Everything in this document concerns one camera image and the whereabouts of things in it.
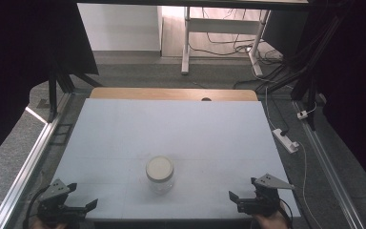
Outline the person's right hand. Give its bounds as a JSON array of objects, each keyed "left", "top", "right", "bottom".
[{"left": 251, "top": 209, "right": 291, "bottom": 229}]

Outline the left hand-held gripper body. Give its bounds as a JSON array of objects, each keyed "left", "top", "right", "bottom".
[{"left": 36, "top": 178, "right": 87, "bottom": 222}]

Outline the aluminium rail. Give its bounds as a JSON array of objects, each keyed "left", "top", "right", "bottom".
[
  {"left": 292, "top": 99, "right": 365, "bottom": 229},
  {"left": 0, "top": 92, "right": 72, "bottom": 229}
]

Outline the white cable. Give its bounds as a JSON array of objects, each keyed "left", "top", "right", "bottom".
[{"left": 294, "top": 139, "right": 323, "bottom": 229}]

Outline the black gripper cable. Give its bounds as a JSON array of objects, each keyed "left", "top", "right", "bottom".
[
  {"left": 22, "top": 185, "right": 51, "bottom": 229},
  {"left": 277, "top": 198, "right": 295, "bottom": 229}
]

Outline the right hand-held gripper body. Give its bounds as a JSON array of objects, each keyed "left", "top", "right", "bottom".
[{"left": 236, "top": 173, "right": 295, "bottom": 219}]

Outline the clear glass jar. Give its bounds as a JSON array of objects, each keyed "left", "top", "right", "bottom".
[{"left": 146, "top": 171, "right": 175, "bottom": 196}]

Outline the person's left hand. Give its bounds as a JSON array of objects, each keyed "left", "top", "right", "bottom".
[{"left": 31, "top": 219, "right": 69, "bottom": 229}]

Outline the cream jar lid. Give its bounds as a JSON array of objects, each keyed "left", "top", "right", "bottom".
[{"left": 145, "top": 155, "right": 174, "bottom": 183}]

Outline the black floor cable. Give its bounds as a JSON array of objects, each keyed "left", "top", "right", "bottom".
[{"left": 189, "top": 8, "right": 284, "bottom": 65}]

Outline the black metal stand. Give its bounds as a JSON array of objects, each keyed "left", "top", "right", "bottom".
[
  {"left": 254, "top": 9, "right": 347, "bottom": 132},
  {"left": 47, "top": 56, "right": 104, "bottom": 124}
]

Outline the white desk frame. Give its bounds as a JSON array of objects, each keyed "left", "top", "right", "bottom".
[{"left": 180, "top": 6, "right": 272, "bottom": 77}]

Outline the white table sheet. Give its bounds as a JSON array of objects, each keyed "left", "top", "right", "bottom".
[{"left": 52, "top": 97, "right": 301, "bottom": 221}]

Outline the black curtain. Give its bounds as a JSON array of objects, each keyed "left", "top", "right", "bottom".
[
  {"left": 294, "top": 0, "right": 366, "bottom": 197},
  {"left": 0, "top": 0, "right": 100, "bottom": 170}
]

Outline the wooden table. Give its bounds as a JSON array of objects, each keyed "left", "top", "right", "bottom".
[{"left": 89, "top": 87, "right": 259, "bottom": 102}]

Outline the white power strip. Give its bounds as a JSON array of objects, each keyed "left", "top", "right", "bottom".
[{"left": 272, "top": 128, "right": 300, "bottom": 155}]

